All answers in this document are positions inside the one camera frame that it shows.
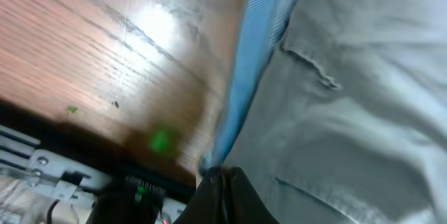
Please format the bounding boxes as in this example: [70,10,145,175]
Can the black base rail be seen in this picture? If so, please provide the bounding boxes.
[1,101,195,207]

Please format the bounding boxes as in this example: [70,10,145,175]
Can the khaki green shorts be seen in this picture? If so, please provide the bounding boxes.
[223,0,446,223]

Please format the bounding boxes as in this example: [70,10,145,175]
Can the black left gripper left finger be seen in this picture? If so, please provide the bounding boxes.
[174,167,224,224]

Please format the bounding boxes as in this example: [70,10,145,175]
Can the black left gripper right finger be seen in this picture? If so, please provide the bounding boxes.
[223,167,279,224]

